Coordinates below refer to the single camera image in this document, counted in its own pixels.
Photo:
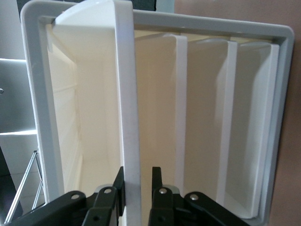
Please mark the white drawer cabinet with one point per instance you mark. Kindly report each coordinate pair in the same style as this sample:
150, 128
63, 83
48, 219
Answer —
33, 94

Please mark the white plastic drawer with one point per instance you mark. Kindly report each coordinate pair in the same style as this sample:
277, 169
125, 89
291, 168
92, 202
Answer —
127, 94

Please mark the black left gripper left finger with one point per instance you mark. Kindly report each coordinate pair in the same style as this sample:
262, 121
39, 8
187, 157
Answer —
118, 188

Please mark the thin metal frame rack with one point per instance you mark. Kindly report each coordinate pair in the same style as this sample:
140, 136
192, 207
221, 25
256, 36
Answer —
26, 174

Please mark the grey metal panel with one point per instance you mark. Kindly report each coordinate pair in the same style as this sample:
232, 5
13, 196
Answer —
16, 99

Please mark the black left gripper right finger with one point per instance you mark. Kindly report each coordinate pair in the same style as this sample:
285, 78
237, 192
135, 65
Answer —
157, 181

